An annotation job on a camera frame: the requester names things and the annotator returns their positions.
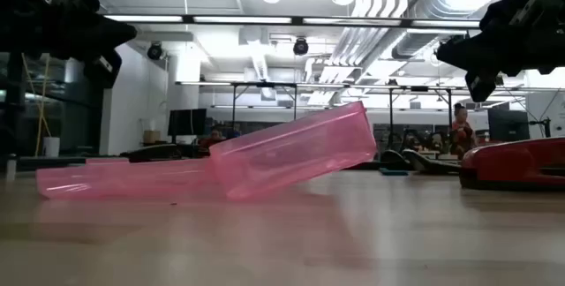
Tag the pink translucent pencil case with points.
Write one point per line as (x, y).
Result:
(291, 153)

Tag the black background table frame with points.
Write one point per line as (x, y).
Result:
(391, 114)
(265, 85)

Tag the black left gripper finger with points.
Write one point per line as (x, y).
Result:
(112, 47)
(97, 30)

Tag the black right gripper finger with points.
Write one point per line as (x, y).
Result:
(468, 65)
(474, 45)

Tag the white bottle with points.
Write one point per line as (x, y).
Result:
(11, 167)

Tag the brown cardboard box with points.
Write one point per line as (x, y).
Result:
(151, 137)

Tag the black computer monitor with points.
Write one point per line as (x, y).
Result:
(186, 122)
(507, 125)

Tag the red stapler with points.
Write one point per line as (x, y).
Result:
(507, 162)

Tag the white bucket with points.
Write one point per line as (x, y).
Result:
(51, 147)

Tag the blue eraser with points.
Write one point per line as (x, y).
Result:
(393, 172)

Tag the person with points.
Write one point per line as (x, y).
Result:
(462, 133)
(215, 138)

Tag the black overhead beam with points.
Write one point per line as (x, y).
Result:
(298, 20)

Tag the yellow poles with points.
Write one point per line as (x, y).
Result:
(41, 114)

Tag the round black ceiling lamp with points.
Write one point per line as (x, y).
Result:
(154, 51)
(300, 47)

